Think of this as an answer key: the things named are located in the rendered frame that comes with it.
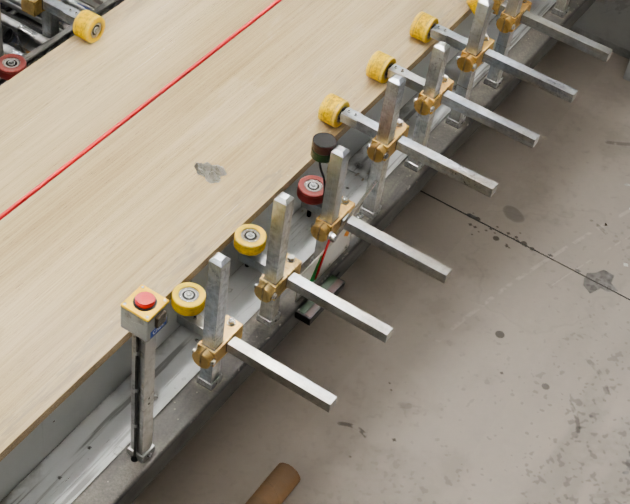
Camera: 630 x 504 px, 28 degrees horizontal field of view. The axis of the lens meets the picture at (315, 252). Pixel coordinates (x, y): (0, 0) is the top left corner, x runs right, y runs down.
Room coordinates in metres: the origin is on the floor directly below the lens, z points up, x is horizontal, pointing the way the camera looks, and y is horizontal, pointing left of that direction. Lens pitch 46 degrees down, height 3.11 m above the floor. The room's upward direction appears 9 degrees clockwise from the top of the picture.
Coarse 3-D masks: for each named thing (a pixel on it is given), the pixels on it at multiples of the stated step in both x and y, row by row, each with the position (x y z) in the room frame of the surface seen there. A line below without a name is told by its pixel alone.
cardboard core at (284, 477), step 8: (280, 464) 2.08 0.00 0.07; (288, 464) 2.07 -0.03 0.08; (272, 472) 2.05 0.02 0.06; (280, 472) 2.04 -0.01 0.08; (288, 472) 2.05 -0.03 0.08; (296, 472) 2.06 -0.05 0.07; (272, 480) 2.01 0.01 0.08; (280, 480) 2.02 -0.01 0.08; (288, 480) 2.03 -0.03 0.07; (296, 480) 2.04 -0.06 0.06; (264, 488) 1.98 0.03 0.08; (272, 488) 1.99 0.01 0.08; (280, 488) 1.99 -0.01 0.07; (288, 488) 2.01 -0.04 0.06; (256, 496) 1.95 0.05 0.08; (264, 496) 1.95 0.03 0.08; (272, 496) 1.96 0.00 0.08; (280, 496) 1.97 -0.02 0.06
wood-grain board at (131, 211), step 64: (128, 0) 3.03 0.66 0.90; (192, 0) 3.08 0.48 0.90; (256, 0) 3.14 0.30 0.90; (320, 0) 3.19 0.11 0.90; (384, 0) 3.25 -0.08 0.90; (448, 0) 3.30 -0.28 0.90; (64, 64) 2.69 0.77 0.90; (128, 64) 2.74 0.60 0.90; (192, 64) 2.78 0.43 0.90; (256, 64) 2.83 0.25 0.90; (320, 64) 2.88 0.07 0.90; (0, 128) 2.39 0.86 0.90; (64, 128) 2.43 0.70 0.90; (128, 128) 2.47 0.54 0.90; (192, 128) 2.52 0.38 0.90; (256, 128) 2.56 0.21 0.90; (320, 128) 2.60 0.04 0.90; (0, 192) 2.16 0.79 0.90; (64, 192) 2.20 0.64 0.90; (128, 192) 2.24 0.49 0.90; (192, 192) 2.27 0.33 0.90; (256, 192) 2.31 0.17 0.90; (0, 256) 1.96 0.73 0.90; (64, 256) 1.99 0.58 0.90; (128, 256) 2.02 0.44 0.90; (192, 256) 2.06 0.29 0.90; (0, 320) 1.77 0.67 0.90; (64, 320) 1.80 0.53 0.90; (0, 384) 1.59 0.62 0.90; (64, 384) 1.62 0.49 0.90; (0, 448) 1.43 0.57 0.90
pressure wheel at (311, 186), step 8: (312, 176) 2.40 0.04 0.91; (304, 184) 2.37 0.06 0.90; (312, 184) 2.37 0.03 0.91; (320, 184) 2.38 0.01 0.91; (304, 192) 2.34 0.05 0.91; (312, 192) 2.34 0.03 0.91; (320, 192) 2.35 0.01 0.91; (304, 200) 2.33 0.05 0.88; (312, 200) 2.33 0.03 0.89; (320, 200) 2.34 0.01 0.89
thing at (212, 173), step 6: (198, 168) 2.36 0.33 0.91; (204, 168) 2.36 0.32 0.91; (210, 168) 2.36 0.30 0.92; (216, 168) 2.37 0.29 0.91; (222, 168) 2.37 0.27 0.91; (198, 174) 2.34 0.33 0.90; (204, 174) 2.34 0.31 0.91; (210, 174) 2.34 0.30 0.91; (216, 174) 2.35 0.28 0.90; (222, 174) 2.35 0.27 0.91; (210, 180) 2.33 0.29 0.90; (216, 180) 2.33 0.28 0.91
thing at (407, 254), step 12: (348, 228) 2.30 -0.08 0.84; (360, 228) 2.29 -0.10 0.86; (372, 228) 2.29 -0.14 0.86; (372, 240) 2.27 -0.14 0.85; (384, 240) 2.26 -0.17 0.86; (396, 240) 2.27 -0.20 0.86; (396, 252) 2.24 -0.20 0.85; (408, 252) 2.23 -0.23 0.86; (420, 252) 2.24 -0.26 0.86; (420, 264) 2.20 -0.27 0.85; (432, 264) 2.20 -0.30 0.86; (432, 276) 2.19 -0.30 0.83; (444, 276) 2.17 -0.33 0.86
